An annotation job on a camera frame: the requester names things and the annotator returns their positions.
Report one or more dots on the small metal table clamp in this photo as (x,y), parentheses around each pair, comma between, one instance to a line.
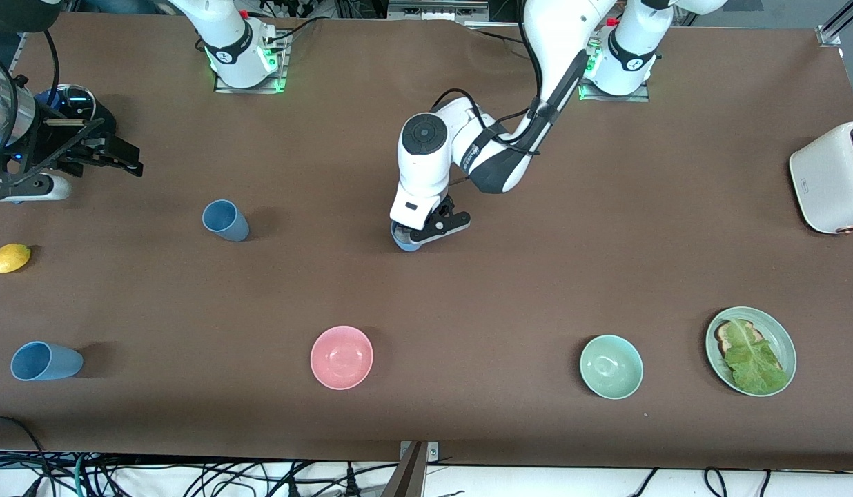
(433,452)

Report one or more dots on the blue cup holding white tissue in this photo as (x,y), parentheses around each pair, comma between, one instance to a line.
(406,246)

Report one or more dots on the aluminium frame profile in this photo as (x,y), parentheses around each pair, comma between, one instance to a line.
(847,14)

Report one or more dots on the mint green plate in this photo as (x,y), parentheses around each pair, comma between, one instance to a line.
(778,335)

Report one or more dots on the yellow lemon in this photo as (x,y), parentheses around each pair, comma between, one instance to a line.
(9,259)

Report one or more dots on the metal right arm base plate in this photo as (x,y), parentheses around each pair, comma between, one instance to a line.
(280,69)

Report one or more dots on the mint green bowl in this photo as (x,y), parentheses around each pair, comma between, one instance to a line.
(611,367)

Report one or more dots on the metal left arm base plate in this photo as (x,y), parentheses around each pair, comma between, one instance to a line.
(637,95)

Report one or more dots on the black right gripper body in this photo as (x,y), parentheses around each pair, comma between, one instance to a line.
(62,146)

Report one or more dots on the white toaster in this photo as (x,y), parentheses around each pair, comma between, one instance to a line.
(830,186)

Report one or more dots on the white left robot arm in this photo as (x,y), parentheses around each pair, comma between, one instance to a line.
(426,166)

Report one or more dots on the grey power strip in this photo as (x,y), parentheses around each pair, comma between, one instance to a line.
(437,12)

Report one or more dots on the green lettuce leaf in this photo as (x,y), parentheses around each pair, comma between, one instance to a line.
(754,362)

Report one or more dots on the toasted bread slice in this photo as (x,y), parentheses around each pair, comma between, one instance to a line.
(722,339)

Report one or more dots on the metal corner bracket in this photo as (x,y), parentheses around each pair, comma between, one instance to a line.
(828,36)

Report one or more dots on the grey camera mount bar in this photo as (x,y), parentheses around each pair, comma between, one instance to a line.
(407,480)

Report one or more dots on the pink bowl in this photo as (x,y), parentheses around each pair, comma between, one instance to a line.
(341,357)

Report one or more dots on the blue plastic cup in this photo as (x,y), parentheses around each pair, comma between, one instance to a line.
(47,362)
(226,222)

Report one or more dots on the brown table cover cloth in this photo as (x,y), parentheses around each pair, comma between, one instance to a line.
(606,207)

